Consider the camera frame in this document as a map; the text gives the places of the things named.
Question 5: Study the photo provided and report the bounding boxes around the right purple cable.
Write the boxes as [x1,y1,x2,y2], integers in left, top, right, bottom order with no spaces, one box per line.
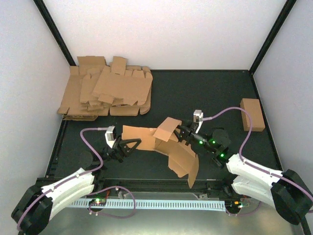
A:
[201,107,313,217]

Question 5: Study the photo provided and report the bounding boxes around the right black frame post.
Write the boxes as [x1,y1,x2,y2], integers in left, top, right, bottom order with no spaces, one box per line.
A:
[249,0,297,75]

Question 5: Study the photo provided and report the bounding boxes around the stack of flat cardboard blanks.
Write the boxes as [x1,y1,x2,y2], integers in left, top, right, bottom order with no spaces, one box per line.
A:
[57,56,153,121]

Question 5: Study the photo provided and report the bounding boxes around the folded brown cardboard box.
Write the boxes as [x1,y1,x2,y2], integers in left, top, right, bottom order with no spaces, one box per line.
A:
[240,98,265,132]

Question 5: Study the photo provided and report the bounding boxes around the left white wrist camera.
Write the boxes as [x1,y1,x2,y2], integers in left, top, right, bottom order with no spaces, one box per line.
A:
[105,126,116,148]

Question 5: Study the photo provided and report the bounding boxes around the purple cable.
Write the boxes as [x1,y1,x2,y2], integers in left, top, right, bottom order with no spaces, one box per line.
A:
[201,107,313,217]
[16,126,136,232]

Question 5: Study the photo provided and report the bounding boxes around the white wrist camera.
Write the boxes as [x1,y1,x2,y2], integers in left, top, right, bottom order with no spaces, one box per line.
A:
[193,110,203,133]
[105,126,116,148]

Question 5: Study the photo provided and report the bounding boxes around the left black frame post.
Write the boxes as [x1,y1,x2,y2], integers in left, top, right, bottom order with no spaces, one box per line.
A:
[33,0,76,66]

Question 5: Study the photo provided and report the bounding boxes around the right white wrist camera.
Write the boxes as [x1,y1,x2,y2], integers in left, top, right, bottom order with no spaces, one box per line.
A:
[193,110,203,133]

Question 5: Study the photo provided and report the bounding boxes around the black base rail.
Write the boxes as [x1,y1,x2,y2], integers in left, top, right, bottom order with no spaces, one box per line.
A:
[93,179,240,198]

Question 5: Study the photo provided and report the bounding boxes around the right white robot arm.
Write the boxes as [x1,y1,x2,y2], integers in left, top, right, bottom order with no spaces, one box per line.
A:
[174,123,313,225]

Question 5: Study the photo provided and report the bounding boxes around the light blue slotted cable duct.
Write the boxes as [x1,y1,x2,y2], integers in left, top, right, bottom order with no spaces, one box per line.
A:
[68,198,226,212]

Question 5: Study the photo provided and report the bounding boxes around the black frame post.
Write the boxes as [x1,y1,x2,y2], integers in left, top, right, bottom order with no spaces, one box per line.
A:
[33,0,76,66]
[249,0,297,75]

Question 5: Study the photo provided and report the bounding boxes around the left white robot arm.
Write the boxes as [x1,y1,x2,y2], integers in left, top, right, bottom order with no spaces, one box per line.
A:
[11,128,141,235]

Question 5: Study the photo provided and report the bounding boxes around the metal base plate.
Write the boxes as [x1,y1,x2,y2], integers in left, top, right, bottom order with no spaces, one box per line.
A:
[24,189,306,235]

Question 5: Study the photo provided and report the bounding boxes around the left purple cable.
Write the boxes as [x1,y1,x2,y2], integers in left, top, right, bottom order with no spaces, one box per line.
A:
[16,126,136,232]

